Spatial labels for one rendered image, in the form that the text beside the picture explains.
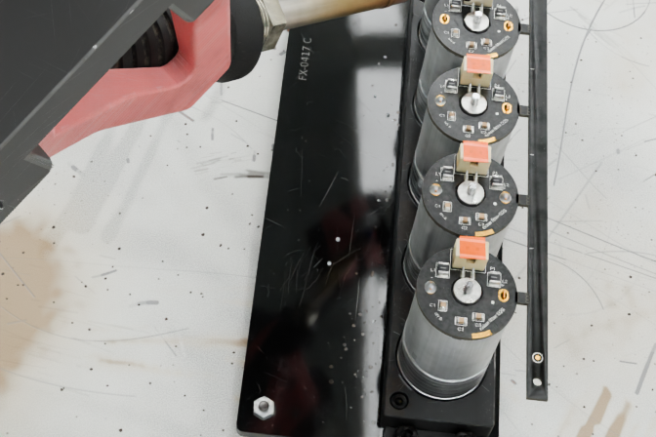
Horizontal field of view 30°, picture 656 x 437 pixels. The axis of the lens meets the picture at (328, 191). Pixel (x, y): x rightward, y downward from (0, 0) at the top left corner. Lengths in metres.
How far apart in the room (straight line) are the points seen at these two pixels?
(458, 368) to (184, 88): 0.11
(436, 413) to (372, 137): 0.10
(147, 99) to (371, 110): 0.16
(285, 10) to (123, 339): 0.12
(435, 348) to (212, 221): 0.10
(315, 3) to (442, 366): 0.10
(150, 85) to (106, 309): 0.14
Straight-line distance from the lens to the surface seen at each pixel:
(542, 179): 0.32
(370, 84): 0.39
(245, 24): 0.26
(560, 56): 0.43
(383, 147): 0.38
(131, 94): 0.23
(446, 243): 0.32
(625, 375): 0.37
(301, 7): 0.29
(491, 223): 0.31
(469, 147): 0.32
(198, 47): 0.24
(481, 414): 0.34
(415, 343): 0.32
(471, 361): 0.31
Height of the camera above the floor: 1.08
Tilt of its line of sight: 59 degrees down
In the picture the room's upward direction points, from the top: 8 degrees clockwise
